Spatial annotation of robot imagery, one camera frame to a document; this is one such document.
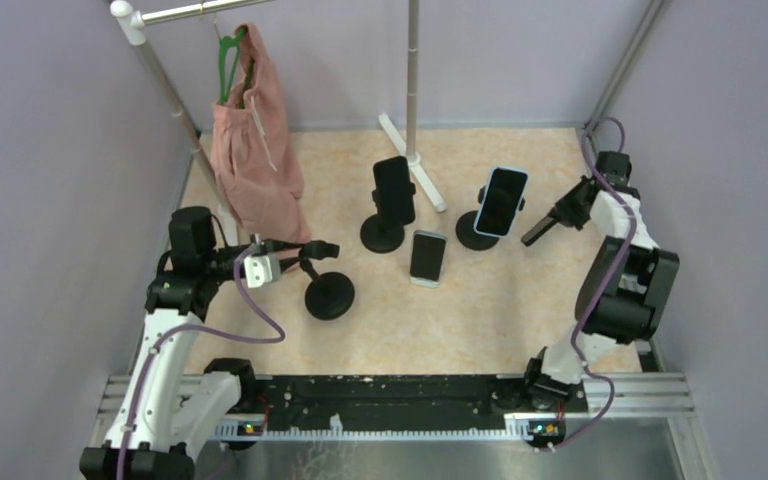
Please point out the pink hanging garment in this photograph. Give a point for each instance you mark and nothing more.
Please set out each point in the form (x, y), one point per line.
(252, 156)

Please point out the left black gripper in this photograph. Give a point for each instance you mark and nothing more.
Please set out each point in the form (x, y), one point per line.
(279, 247)

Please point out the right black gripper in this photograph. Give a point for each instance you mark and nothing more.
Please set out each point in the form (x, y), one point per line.
(562, 211)

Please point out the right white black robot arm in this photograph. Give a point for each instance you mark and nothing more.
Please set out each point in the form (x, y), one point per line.
(626, 289)

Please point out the black phone stand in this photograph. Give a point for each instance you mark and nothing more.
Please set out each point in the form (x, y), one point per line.
(384, 231)
(468, 237)
(328, 295)

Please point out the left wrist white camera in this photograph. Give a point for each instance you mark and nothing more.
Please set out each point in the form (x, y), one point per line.
(260, 270)

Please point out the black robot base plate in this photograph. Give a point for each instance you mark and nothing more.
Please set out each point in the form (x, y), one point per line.
(393, 407)

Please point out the metal clothes rack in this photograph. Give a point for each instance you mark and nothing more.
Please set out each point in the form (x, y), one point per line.
(132, 23)

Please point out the white-edged smartphone on table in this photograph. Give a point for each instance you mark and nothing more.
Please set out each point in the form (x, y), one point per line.
(427, 255)

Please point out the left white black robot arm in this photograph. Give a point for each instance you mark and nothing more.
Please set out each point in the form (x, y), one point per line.
(156, 434)

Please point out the blue-cased smartphone on stand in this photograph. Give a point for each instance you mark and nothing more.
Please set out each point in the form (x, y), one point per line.
(504, 198)

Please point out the green clothes hanger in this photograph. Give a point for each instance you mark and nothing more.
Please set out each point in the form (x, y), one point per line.
(230, 60)

